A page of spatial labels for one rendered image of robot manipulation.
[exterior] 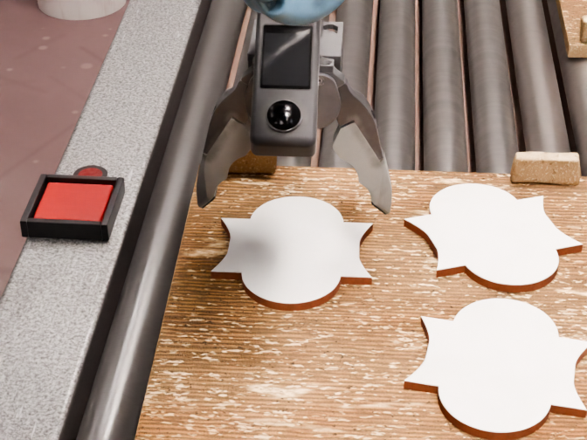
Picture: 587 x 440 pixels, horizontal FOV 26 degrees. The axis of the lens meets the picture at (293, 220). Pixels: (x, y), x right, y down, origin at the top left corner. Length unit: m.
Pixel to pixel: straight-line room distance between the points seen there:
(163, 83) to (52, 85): 1.96
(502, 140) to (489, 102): 0.07
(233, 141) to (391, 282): 0.17
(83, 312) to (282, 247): 0.17
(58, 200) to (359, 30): 0.45
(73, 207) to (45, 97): 2.13
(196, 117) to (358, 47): 0.23
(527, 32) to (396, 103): 0.22
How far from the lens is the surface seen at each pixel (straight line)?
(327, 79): 0.94
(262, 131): 0.88
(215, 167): 0.99
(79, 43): 3.49
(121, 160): 1.21
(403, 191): 1.12
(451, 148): 1.21
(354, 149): 0.98
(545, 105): 1.30
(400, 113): 1.27
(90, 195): 1.14
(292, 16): 0.72
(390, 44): 1.40
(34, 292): 1.05
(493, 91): 1.32
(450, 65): 1.36
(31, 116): 3.16
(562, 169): 1.14
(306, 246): 1.03
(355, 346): 0.95
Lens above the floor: 1.55
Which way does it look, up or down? 35 degrees down
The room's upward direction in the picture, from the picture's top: straight up
